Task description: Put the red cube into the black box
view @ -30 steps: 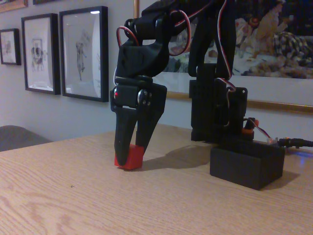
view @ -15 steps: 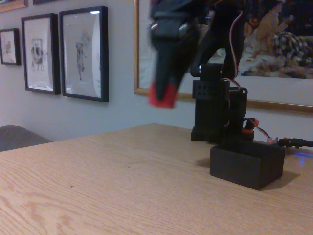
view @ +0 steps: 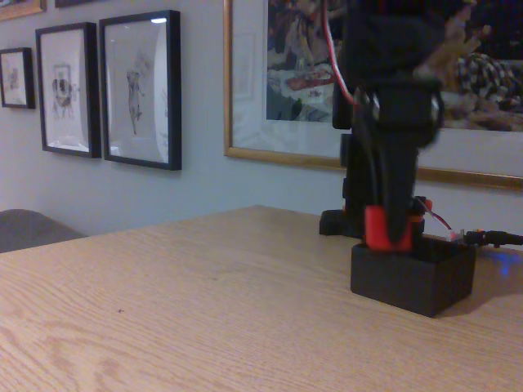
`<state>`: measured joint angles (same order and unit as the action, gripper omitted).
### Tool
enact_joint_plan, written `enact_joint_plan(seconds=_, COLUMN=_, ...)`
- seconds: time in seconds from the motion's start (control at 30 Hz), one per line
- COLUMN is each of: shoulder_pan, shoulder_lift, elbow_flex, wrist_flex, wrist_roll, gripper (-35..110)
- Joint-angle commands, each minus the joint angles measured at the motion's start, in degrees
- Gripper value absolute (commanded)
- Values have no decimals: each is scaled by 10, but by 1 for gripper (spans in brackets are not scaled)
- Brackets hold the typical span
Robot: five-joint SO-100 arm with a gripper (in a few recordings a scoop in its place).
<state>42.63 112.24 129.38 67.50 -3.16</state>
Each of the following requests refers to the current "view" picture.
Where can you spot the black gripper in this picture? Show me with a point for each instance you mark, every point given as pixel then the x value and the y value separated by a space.
pixel 393 163

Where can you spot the red cube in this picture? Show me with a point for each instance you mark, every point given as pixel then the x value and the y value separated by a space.
pixel 378 230

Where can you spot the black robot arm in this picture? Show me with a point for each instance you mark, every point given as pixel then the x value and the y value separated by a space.
pixel 380 36

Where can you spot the black box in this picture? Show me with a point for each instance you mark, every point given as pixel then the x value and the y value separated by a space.
pixel 408 281

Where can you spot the orange and black table clamp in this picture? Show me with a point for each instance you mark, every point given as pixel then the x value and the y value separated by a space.
pixel 423 210

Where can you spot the grey chair back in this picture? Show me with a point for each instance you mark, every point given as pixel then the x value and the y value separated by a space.
pixel 28 230

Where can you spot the large black picture frame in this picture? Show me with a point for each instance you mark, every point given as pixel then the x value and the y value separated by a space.
pixel 139 90

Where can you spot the medium black picture frame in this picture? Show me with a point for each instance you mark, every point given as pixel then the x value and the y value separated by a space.
pixel 67 87

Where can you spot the dark picture frame edge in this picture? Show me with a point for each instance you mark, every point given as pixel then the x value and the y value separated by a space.
pixel 77 2

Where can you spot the small black picture frame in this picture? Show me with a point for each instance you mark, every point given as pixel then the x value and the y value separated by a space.
pixel 16 77

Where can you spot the gold picture frame corner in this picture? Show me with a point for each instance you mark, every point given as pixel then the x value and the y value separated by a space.
pixel 20 8

